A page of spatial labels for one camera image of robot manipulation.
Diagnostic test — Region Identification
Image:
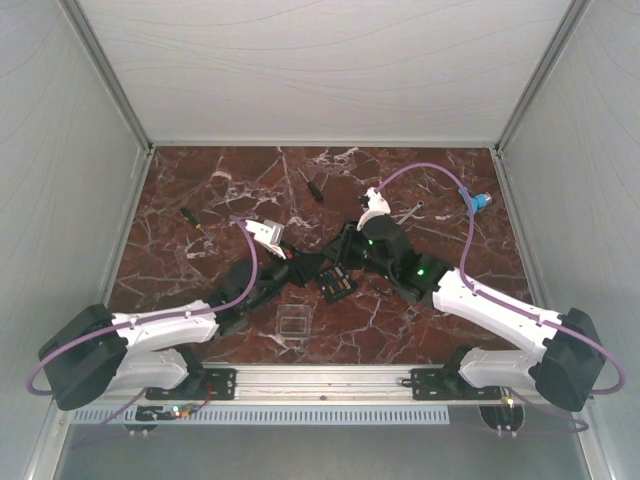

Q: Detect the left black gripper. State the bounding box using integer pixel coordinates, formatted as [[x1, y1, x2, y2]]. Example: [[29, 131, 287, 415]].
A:
[[247, 241, 327, 313]]

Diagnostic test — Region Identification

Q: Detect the black fuse box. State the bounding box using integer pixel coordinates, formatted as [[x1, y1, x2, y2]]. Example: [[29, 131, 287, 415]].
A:
[[315, 265, 358, 304]]

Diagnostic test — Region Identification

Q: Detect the clear plastic fuse box cover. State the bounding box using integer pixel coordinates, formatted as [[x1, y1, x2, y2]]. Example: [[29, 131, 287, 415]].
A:
[[276, 304, 313, 340]]

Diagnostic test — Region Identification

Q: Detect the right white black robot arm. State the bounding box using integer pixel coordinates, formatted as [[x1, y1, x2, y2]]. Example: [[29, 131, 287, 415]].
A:
[[322, 214, 605, 412]]

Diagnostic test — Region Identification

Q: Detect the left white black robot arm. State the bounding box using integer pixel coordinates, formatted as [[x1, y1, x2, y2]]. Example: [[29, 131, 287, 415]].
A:
[[38, 246, 326, 411]]

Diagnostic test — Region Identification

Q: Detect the small black screwdriver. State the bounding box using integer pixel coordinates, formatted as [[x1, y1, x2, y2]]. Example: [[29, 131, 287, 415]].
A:
[[298, 168, 324, 202]]

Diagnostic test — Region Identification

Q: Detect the silver wrench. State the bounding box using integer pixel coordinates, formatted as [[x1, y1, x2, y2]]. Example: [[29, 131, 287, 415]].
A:
[[397, 201, 424, 225]]

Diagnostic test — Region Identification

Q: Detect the yellow black screwdriver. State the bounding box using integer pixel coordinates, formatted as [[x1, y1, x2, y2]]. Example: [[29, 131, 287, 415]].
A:
[[179, 207, 214, 244]]

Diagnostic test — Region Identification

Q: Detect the blue plastic fitting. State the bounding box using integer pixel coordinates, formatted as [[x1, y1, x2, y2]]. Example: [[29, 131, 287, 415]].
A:
[[458, 187, 493, 215]]

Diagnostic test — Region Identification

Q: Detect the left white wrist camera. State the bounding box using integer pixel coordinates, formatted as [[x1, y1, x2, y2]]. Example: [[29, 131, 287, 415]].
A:
[[230, 216, 287, 262]]

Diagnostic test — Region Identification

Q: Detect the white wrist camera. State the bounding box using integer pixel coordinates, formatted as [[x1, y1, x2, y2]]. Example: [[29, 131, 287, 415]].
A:
[[356, 187, 391, 231], [230, 216, 287, 262]]

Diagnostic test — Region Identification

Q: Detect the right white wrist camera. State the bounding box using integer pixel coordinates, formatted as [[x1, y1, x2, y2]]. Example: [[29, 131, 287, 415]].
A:
[[356, 187, 391, 231]]

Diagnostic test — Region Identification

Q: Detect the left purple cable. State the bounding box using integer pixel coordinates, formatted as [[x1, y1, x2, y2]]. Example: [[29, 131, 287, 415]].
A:
[[25, 217, 262, 449]]

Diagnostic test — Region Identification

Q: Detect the purple cable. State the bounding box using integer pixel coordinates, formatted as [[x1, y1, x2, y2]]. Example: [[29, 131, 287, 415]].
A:
[[372, 161, 627, 436], [25, 217, 262, 449]]

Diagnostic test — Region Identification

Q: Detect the aluminium mounting rail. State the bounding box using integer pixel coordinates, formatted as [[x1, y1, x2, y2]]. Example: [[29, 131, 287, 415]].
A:
[[54, 363, 596, 404]]

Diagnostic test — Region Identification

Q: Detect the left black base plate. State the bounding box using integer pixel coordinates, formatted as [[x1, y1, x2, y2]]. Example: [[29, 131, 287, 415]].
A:
[[145, 368, 237, 401]]

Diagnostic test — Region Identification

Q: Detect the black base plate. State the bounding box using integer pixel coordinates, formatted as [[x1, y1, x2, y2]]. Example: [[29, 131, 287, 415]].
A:
[[399, 368, 502, 401], [145, 368, 237, 401]]

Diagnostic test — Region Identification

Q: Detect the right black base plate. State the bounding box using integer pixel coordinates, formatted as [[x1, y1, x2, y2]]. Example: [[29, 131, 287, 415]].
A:
[[399, 368, 502, 401]]

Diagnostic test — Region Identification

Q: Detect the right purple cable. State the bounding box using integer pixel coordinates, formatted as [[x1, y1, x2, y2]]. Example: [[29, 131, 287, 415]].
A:
[[372, 161, 627, 436]]

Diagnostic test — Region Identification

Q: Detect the grey slotted cable duct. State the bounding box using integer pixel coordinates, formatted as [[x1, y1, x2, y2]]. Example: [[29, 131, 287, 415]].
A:
[[69, 405, 450, 427]]

